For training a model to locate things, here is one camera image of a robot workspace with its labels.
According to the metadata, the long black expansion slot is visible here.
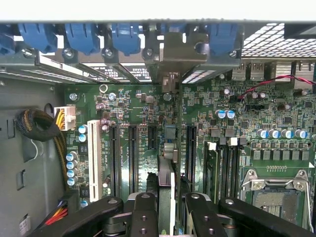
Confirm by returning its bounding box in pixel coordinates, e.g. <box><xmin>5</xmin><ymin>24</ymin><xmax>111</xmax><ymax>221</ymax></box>
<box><xmin>186</xmin><ymin>124</ymin><xmax>198</xmax><ymax>194</ymax></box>
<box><xmin>109</xmin><ymin>124</ymin><xmax>121</xmax><ymax>198</ymax></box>
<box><xmin>127</xmin><ymin>124</ymin><xmax>139</xmax><ymax>196</ymax></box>

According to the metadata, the open PC case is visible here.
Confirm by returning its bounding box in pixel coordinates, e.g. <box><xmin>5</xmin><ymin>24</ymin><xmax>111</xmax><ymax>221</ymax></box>
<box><xmin>0</xmin><ymin>0</ymin><xmax>316</xmax><ymax>237</ymax></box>

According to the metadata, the green motherboard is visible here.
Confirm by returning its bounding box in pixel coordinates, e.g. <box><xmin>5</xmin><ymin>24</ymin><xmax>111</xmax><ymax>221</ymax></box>
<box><xmin>64</xmin><ymin>61</ymin><xmax>316</xmax><ymax>237</ymax></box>

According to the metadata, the black sleeved power cable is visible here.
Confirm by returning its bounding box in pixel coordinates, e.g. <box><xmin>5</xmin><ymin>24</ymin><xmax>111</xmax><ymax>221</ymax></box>
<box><xmin>16</xmin><ymin>108</ymin><xmax>69</xmax><ymax>192</ymax></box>

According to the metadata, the red and black wire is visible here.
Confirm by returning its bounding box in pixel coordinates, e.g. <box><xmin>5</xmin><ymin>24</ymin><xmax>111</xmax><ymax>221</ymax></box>
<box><xmin>238</xmin><ymin>75</ymin><xmax>316</xmax><ymax>100</ymax></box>

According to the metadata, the coloured power wire bundle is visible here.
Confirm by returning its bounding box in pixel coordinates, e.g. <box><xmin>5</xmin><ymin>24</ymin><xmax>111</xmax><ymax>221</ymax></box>
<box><xmin>44</xmin><ymin>199</ymin><xmax>69</xmax><ymax>226</ymax></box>

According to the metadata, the white power connector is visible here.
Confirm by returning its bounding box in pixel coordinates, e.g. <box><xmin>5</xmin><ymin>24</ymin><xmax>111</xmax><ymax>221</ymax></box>
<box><xmin>53</xmin><ymin>105</ymin><xmax>77</xmax><ymax>131</ymax></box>

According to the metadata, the short black expansion slot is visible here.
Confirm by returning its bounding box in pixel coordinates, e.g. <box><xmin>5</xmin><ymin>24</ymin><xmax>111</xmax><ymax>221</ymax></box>
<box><xmin>147</xmin><ymin>124</ymin><xmax>158</xmax><ymax>151</ymax></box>

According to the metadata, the RAM slot with white latches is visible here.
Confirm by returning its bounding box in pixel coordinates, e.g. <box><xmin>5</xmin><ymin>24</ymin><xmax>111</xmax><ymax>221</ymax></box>
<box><xmin>227</xmin><ymin>137</ymin><xmax>238</xmax><ymax>198</ymax></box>

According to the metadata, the CPU socket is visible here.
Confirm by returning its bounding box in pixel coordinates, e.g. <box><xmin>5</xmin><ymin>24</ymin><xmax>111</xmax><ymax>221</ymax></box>
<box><xmin>240</xmin><ymin>168</ymin><xmax>314</xmax><ymax>234</ymax></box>

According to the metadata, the white expansion slot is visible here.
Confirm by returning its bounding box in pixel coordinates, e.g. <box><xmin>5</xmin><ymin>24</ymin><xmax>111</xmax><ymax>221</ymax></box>
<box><xmin>87</xmin><ymin>119</ymin><xmax>103</xmax><ymax>203</ymax></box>

